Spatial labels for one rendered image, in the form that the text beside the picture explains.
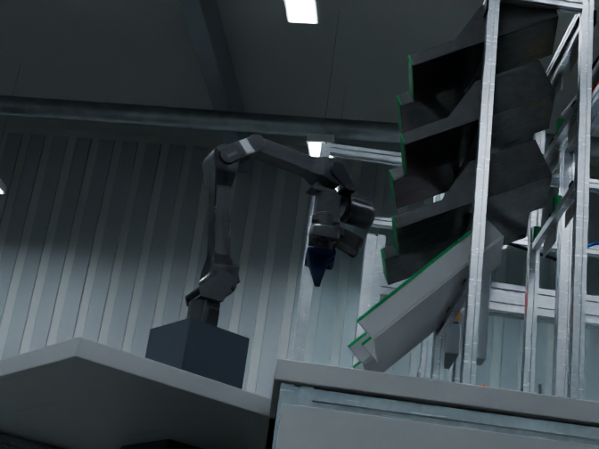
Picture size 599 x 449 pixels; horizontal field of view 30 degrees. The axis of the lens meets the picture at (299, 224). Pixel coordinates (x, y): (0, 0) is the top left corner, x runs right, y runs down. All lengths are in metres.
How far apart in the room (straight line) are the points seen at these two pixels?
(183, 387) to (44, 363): 0.20
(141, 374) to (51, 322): 9.61
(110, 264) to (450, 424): 9.80
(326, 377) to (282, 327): 9.24
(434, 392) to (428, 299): 0.35
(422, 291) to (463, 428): 0.38
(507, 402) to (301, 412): 0.28
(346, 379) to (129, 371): 0.31
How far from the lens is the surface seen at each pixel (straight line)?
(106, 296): 11.14
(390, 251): 2.04
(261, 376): 10.61
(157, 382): 1.63
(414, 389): 1.53
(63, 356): 1.59
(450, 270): 1.86
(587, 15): 2.11
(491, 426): 1.56
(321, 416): 1.51
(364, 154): 3.39
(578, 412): 1.57
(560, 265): 3.33
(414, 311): 1.85
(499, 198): 1.94
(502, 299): 3.54
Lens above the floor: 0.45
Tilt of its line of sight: 23 degrees up
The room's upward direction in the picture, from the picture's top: 8 degrees clockwise
